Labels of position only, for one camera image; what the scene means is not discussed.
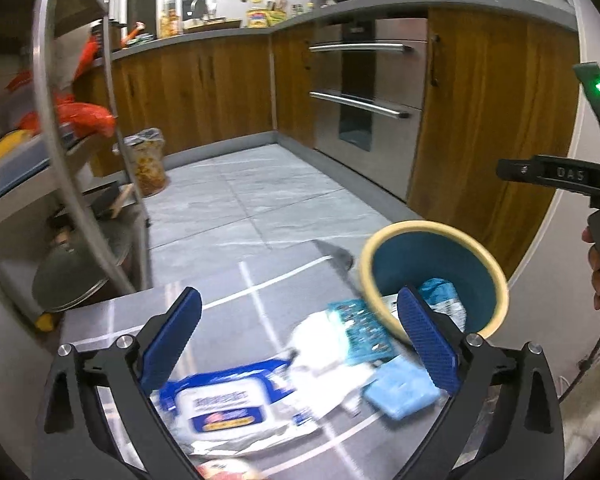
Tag stainless steel oven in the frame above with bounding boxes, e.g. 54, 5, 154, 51
307, 17, 428, 203

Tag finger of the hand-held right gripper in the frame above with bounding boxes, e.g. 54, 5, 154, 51
497, 156, 600, 196

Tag blue bin with yellow rim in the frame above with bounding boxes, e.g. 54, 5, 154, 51
358, 220, 510, 348

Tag black cable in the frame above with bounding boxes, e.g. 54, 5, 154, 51
559, 327, 600, 403

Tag yellow item on shelf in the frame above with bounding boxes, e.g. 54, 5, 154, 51
0, 130, 33, 171

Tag wooden handle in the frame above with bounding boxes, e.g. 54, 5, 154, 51
110, 184, 136, 218

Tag small orange plastic bag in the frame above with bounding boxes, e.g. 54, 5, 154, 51
77, 35, 103, 78

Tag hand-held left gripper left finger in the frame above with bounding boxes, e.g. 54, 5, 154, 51
36, 287, 203, 480

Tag blue face mask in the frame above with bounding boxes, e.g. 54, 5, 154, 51
362, 359, 443, 422

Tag clear bag of snacks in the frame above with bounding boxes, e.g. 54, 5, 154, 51
124, 128, 168, 198

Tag glass pot lid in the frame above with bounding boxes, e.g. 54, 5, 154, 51
32, 230, 131, 313

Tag white paper towel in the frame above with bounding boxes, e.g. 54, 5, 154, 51
287, 310, 378, 418

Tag red and white packet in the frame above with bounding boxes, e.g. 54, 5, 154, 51
197, 457, 266, 480

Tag grey checked mat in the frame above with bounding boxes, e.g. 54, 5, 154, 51
57, 252, 511, 480

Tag teal snack wrapper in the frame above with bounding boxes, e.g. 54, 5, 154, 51
327, 299, 398, 366

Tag metal shelf rack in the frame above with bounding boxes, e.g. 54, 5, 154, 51
0, 0, 153, 321

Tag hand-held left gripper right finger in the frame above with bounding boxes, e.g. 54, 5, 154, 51
396, 285, 566, 480

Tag black pan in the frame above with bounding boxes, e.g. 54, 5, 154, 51
92, 185, 131, 221

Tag wooden tray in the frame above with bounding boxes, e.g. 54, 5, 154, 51
182, 19, 243, 33

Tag wooden kitchen cabinets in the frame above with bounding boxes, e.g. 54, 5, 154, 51
75, 7, 581, 281

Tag blue wet wipes packet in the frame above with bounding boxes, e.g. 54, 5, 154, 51
159, 357, 326, 453

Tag grey plastic storage box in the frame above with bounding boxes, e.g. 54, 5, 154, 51
0, 137, 76, 211

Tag large orange plastic bag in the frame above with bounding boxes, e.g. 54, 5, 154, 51
20, 92, 117, 138

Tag person's right hand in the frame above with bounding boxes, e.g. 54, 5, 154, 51
582, 227, 600, 311

